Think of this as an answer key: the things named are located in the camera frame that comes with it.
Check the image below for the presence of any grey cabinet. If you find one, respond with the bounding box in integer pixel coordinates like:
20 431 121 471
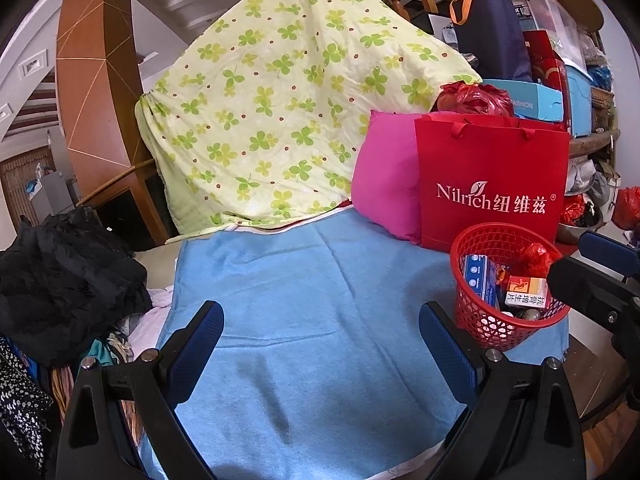
27 170 81 221

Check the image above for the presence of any white bed sheet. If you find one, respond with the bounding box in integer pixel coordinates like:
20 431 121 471
142 284 177 313

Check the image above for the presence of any blue white medicine box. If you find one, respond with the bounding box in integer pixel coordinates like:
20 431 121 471
460 254 501 308

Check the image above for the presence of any black white dotted cloth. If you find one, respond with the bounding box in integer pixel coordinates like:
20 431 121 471
0 335 56 466

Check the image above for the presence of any blue towel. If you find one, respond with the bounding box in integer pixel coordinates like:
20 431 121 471
140 207 571 480

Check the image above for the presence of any red mesh plastic basket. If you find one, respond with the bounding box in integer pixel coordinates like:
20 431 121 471
450 223 571 353

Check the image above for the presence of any red wrapper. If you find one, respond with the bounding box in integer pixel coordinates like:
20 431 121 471
515 242 563 278

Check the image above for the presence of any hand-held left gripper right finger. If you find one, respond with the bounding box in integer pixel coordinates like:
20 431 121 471
419 301 586 480

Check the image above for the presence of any red paper shopping bag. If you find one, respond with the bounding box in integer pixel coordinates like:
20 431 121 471
414 112 571 253

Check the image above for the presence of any metal bowl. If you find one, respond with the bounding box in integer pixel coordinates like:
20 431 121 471
557 205 606 246

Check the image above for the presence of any wooden shelf board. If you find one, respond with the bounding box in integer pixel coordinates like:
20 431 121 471
567 130 621 158

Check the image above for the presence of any pink pillow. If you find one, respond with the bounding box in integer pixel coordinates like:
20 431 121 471
351 108 426 246

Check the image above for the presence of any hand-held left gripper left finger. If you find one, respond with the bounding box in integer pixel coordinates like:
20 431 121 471
56 300 225 480

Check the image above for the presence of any dark wooden cabinet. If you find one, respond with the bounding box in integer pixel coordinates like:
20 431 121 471
80 160 176 251

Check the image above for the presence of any black cloth pile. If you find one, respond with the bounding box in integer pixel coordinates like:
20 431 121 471
0 207 153 368

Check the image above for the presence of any brown wooden pillar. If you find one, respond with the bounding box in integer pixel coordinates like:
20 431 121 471
55 0 161 206

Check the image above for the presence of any green clover print blanket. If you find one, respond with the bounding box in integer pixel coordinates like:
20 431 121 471
136 0 483 236

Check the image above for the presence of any red gift box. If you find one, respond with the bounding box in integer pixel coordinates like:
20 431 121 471
522 30 572 131

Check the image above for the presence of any teal cloth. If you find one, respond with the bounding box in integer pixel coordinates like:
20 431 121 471
95 330 136 367

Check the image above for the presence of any red plastic bag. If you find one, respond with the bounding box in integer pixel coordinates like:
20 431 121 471
434 81 516 117

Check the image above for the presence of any navy bag with orange handle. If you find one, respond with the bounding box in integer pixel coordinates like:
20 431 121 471
449 0 533 83

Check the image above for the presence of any cyan cardboard box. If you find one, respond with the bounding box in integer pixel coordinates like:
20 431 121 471
480 79 563 123

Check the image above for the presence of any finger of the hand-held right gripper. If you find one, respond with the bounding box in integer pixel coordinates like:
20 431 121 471
546 255 640 348
579 231 640 282

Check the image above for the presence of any clear plastic storage box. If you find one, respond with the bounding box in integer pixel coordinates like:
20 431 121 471
520 0 586 68

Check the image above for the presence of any orange white medicine box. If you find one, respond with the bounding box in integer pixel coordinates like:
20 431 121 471
504 276 551 311

